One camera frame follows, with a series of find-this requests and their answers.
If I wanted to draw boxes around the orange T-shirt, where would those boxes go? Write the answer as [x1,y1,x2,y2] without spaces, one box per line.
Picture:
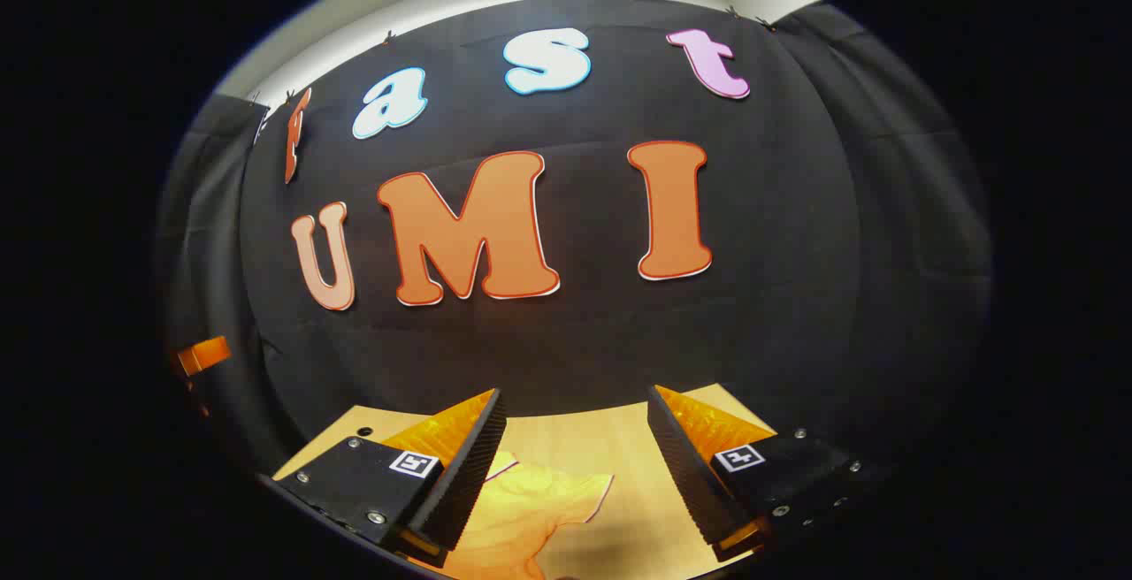
[424,449,616,580]

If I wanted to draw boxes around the black backdrop cloth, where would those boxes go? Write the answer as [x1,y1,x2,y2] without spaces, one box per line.
[155,0,996,475]

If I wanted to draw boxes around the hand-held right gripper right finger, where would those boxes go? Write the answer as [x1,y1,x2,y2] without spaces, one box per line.
[646,384,894,563]

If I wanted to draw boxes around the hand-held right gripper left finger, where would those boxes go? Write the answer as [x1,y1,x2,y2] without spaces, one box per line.
[261,388,509,568]

